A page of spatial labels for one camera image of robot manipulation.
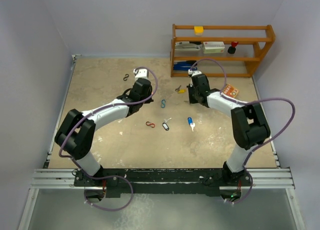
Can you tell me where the grey stapler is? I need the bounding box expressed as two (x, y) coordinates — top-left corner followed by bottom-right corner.
(174, 41), (202, 51)

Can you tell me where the key with yellow tag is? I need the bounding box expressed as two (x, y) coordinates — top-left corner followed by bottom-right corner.
(175, 85), (187, 94)

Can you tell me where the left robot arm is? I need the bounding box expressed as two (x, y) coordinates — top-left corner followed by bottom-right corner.
(54, 78), (153, 186)

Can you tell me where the red and black stamp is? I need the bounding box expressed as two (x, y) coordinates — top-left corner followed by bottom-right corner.
(227, 42), (239, 55)

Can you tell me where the orange spiral notebook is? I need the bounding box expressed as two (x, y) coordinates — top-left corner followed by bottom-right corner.
(222, 84), (239, 98)

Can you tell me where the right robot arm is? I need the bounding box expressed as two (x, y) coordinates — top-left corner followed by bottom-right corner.
(187, 71), (271, 185)

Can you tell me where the wooden shelf rack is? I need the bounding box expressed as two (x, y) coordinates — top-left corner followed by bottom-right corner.
(170, 25), (276, 78)

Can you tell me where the aluminium rail frame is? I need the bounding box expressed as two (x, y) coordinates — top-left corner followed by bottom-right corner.
(20, 58), (305, 229)

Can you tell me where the red carabiner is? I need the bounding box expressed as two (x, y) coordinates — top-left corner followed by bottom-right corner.
(145, 121), (156, 128)

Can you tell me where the blue stapler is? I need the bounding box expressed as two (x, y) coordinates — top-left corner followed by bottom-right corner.
(173, 60), (196, 71)

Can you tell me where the key with blue tag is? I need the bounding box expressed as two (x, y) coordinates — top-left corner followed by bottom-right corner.
(187, 117), (195, 132)

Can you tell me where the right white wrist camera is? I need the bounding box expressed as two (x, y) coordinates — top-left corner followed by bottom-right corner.
(188, 69), (202, 77)

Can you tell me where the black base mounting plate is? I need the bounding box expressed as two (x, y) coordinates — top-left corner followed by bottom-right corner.
(72, 168), (252, 198)

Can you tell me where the white and red box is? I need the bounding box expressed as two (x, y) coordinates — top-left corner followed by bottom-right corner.
(202, 42), (225, 54)

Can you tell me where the yellow lidded jar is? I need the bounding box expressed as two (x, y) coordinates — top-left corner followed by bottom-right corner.
(193, 26), (204, 36)

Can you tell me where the blue carabiner centre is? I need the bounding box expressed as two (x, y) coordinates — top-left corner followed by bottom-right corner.
(160, 99), (166, 108)

